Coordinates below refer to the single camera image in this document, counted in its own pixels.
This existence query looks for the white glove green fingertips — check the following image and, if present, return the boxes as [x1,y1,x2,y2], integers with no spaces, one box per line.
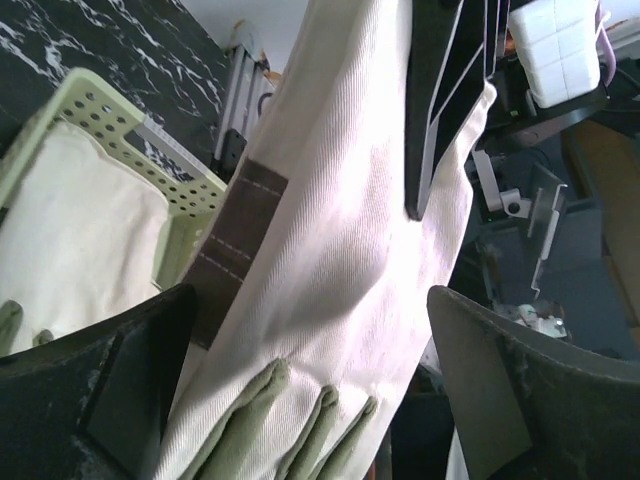
[155,1,496,479]

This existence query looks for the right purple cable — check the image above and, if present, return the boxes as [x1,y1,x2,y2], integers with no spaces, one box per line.
[592,0,621,89]

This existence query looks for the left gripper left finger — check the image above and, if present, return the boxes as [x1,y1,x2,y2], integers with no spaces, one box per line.
[1,284,198,479]

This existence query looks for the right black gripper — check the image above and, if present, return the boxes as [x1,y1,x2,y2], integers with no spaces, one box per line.
[404,0,623,221]

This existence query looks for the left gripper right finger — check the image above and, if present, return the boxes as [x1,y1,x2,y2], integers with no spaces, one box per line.
[427,286,639,479]

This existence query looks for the beige plastic storage basket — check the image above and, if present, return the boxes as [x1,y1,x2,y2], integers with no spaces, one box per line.
[1,68,226,289]

